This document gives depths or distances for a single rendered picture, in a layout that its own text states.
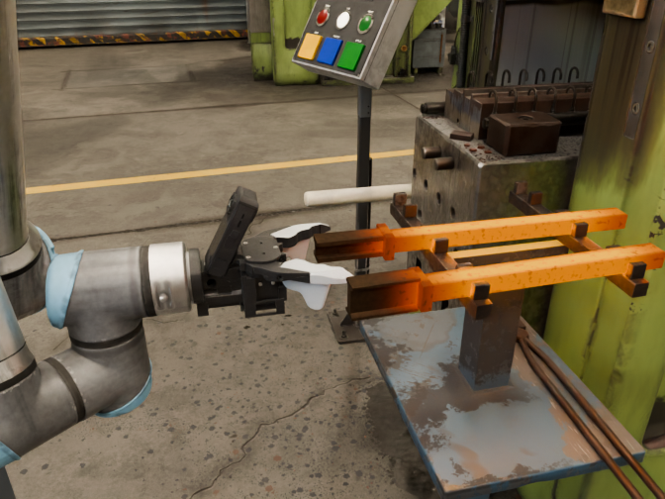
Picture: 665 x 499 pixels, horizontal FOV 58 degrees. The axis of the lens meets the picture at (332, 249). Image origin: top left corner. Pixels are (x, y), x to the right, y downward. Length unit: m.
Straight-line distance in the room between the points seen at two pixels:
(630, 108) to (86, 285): 0.90
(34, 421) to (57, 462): 1.15
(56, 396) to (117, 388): 0.08
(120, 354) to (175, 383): 1.29
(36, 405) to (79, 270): 0.16
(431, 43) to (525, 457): 6.03
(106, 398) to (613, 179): 0.91
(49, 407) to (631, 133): 0.98
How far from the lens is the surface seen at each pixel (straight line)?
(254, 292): 0.77
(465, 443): 0.90
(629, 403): 1.34
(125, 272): 0.76
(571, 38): 1.71
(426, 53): 6.72
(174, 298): 0.76
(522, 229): 0.88
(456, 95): 1.45
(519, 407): 0.98
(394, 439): 1.85
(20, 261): 1.06
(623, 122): 1.18
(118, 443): 1.94
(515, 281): 0.75
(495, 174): 1.23
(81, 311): 0.77
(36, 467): 1.95
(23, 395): 0.78
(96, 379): 0.81
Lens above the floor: 1.30
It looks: 27 degrees down
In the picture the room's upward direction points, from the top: straight up
